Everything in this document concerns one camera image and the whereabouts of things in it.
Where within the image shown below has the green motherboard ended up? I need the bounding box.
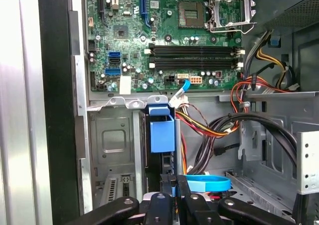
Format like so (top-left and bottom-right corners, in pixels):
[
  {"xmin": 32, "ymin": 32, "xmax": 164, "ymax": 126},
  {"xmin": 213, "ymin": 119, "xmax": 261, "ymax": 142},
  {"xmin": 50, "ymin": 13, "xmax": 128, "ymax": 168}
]
[{"xmin": 86, "ymin": 0, "xmax": 246, "ymax": 93}]

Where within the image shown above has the CPU socket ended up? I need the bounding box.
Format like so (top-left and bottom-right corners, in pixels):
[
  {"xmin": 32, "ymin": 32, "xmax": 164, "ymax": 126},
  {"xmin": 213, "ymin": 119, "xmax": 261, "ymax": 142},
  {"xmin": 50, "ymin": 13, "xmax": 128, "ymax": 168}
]
[{"xmin": 177, "ymin": 0, "xmax": 205, "ymax": 29}]

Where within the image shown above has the black RAM slot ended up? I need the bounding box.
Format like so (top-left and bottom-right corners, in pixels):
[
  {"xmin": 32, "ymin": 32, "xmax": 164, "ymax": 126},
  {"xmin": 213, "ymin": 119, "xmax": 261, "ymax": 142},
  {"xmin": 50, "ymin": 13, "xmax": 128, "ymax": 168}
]
[
  {"xmin": 149, "ymin": 56, "xmax": 244, "ymax": 71},
  {"xmin": 144, "ymin": 42, "xmax": 246, "ymax": 58}
]

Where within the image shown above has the grey metal disk bay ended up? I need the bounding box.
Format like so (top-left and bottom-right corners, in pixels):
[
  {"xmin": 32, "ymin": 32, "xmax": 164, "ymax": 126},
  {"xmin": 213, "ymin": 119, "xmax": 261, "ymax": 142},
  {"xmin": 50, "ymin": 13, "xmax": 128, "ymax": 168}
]
[{"xmin": 87, "ymin": 93, "xmax": 181, "ymax": 210}]

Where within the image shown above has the black orange wire bundle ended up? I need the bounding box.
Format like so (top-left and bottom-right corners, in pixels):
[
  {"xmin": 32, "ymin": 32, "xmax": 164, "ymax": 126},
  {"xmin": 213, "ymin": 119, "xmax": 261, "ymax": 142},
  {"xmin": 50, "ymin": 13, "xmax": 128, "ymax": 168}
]
[{"xmin": 186, "ymin": 74, "xmax": 299, "ymax": 183}]

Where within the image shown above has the grey power supply unit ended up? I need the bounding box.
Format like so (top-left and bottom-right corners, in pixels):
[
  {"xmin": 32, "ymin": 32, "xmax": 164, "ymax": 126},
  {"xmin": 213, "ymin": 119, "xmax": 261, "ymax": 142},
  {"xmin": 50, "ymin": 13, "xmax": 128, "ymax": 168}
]
[{"xmin": 245, "ymin": 0, "xmax": 319, "ymax": 35}]

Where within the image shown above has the blue expansion slot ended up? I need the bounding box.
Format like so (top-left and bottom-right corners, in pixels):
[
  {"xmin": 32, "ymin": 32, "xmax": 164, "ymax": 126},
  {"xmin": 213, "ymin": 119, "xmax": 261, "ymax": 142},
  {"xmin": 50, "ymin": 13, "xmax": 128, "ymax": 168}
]
[{"xmin": 139, "ymin": 0, "xmax": 153, "ymax": 28}]

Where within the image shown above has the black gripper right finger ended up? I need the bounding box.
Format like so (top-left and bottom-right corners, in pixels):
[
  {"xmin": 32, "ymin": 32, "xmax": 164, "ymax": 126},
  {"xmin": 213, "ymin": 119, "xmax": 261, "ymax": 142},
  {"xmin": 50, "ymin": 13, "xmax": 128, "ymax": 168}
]
[{"xmin": 176, "ymin": 174, "xmax": 297, "ymax": 225}]

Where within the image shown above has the grey optical drive bay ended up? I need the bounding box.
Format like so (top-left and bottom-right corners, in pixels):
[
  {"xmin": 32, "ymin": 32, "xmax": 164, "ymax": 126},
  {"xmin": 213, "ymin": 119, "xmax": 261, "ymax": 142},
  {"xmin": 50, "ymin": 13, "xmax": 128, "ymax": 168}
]
[{"xmin": 219, "ymin": 90, "xmax": 319, "ymax": 225}]

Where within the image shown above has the metal locking lever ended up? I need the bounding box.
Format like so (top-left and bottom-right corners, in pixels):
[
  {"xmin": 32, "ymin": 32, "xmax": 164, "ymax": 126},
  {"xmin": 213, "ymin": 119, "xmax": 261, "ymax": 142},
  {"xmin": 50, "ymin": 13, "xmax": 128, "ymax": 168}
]
[{"xmin": 208, "ymin": 22, "xmax": 257, "ymax": 34}]

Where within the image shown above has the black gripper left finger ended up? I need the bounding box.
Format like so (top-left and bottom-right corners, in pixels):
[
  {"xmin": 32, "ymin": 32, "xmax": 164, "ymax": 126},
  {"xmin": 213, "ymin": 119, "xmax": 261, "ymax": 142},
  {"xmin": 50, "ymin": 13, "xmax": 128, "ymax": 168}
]
[{"xmin": 65, "ymin": 173, "xmax": 177, "ymax": 225}]

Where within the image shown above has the blue data wire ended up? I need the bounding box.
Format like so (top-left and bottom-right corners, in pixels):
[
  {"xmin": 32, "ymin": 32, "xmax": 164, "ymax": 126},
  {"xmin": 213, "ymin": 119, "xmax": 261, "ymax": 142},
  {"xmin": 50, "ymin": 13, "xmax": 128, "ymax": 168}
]
[{"xmin": 168, "ymin": 78, "xmax": 232, "ymax": 193}]

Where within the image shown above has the black expansion slot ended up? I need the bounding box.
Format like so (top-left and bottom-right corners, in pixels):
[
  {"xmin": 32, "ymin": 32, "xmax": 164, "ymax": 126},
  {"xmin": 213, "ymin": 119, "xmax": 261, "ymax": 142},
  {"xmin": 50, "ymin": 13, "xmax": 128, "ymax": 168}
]
[{"xmin": 96, "ymin": 0, "xmax": 108, "ymax": 28}]

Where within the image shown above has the hard disk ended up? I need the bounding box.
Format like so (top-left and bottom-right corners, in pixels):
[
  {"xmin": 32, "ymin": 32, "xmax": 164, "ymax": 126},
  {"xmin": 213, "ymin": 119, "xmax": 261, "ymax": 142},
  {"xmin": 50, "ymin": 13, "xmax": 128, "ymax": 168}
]
[{"xmin": 144, "ymin": 95, "xmax": 180, "ymax": 196}]

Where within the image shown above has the yellow black power wire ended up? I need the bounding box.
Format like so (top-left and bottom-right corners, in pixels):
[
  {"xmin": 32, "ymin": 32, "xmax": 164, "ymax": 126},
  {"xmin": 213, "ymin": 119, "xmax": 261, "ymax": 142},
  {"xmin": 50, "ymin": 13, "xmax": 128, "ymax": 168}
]
[{"xmin": 243, "ymin": 29, "xmax": 301, "ymax": 93}]

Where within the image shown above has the black open PC case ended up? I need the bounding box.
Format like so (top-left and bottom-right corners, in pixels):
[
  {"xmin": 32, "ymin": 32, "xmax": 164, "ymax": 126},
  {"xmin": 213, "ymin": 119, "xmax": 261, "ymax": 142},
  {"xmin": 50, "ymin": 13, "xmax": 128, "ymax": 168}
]
[{"xmin": 37, "ymin": 0, "xmax": 319, "ymax": 225}]

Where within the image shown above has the orange red power wire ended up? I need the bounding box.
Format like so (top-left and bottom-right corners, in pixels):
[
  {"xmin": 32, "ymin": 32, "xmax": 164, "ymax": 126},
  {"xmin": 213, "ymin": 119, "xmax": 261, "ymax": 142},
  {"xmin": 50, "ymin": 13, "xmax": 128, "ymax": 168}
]
[{"xmin": 175, "ymin": 110, "xmax": 236, "ymax": 177}]

